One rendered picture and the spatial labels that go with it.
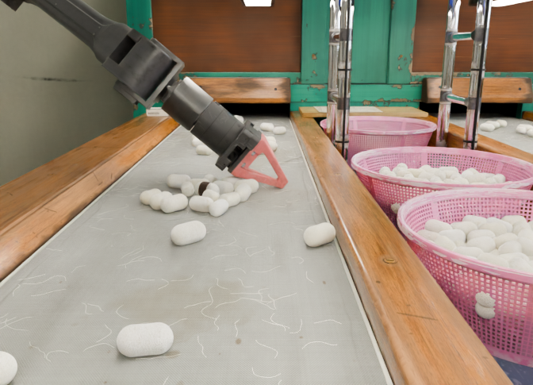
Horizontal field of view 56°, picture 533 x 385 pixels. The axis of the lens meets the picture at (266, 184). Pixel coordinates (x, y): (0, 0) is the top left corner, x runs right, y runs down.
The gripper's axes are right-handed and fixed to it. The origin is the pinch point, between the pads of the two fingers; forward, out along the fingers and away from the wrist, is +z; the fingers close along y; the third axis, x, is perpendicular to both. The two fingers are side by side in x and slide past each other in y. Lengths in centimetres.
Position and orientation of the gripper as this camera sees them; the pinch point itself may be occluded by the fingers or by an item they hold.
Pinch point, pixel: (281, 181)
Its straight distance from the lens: 72.7
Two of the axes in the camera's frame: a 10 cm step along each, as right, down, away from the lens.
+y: 0.0, -2.5, 9.7
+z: 7.6, 6.3, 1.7
